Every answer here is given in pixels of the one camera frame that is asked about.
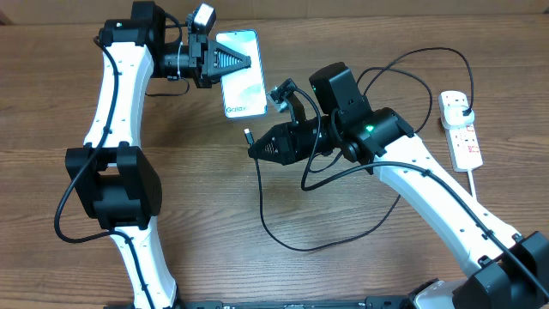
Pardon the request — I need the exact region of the blue Samsung Galaxy smartphone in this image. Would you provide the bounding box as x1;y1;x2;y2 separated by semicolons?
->
215;29;267;118

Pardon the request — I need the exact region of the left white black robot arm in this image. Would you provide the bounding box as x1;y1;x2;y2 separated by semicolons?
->
65;1;251;308

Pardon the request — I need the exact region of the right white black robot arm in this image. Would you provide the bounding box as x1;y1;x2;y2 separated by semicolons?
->
249;62;548;308

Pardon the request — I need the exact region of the white charger plug adapter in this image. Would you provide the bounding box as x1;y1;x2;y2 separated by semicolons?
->
441;106;475;130

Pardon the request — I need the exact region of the white power strip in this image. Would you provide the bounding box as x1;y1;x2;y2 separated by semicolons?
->
437;90;483;172

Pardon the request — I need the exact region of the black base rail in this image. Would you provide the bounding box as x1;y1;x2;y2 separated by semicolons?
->
104;293;447;309

